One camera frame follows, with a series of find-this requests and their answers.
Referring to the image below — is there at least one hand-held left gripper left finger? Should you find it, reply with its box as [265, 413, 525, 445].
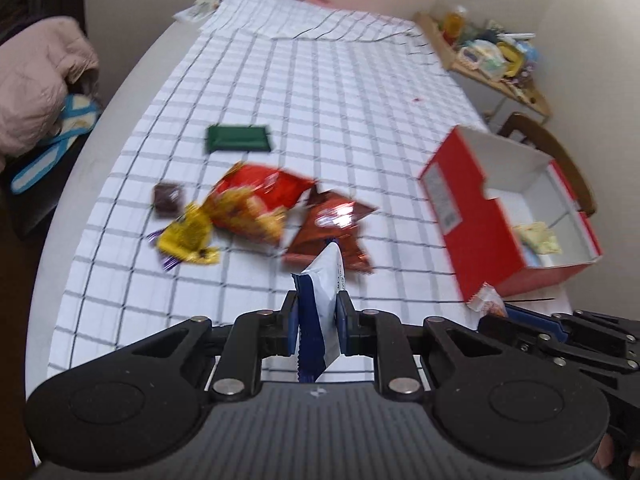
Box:
[125, 290, 301, 402]

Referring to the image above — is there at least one white and blue snack packet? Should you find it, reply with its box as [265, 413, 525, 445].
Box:
[291, 241, 348, 383]

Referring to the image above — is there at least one tissue box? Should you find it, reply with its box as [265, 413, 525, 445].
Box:
[462, 40, 506, 78]

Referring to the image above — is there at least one yellow storage box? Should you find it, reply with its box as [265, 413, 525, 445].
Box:
[495, 42, 526, 76]

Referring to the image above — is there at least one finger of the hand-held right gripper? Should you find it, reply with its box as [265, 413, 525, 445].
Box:
[504, 305, 640, 346]
[477, 316, 631, 373]

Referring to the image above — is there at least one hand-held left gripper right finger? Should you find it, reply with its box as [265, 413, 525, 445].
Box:
[337, 290, 506, 402]

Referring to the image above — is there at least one orange liquid bottle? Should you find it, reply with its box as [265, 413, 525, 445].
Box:
[445, 10, 466, 43]

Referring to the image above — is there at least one red cardboard box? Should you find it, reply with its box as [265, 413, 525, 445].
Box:
[419, 126, 603, 305]

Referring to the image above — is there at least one white checkered tablecloth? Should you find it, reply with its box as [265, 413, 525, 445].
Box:
[47, 0, 556, 381]

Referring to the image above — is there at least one clear plastic packet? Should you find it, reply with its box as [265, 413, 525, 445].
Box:
[174, 0, 223, 23]

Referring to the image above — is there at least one pale yellow snack packet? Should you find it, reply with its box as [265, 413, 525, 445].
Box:
[515, 221, 563, 256]

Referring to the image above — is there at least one brown wooden chair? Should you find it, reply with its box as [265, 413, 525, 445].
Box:
[497, 111, 598, 218]

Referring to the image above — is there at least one green snack packet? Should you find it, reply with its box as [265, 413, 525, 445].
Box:
[205, 125, 273, 154]

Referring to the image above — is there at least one blue and white bag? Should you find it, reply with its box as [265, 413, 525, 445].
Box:
[11, 94, 103, 196]

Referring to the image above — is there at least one clear glass dome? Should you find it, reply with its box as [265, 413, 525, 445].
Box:
[430, 0, 471, 46]

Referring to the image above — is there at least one red chips bag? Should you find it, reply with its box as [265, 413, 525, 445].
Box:
[202, 162, 316, 247]

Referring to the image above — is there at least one wooden side cabinet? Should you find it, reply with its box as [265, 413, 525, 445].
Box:
[414, 11, 551, 126]

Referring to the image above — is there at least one black chair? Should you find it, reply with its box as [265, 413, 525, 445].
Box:
[0, 125, 101, 241]

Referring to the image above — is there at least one small clear snack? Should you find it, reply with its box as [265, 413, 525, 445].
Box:
[467, 284, 507, 317]

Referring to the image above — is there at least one brown-red snack bag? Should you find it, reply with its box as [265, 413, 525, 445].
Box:
[284, 190, 378, 275]

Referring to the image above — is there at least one person's right hand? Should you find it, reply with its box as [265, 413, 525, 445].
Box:
[592, 432, 617, 473]

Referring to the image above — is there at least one dark brown cake packet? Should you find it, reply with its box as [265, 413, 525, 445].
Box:
[152, 183, 186, 218]

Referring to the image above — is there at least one yellow and purple candy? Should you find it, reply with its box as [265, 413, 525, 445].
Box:
[150, 203, 221, 271]

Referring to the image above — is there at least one pink puffer jacket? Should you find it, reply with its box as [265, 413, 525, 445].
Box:
[0, 16, 101, 161]

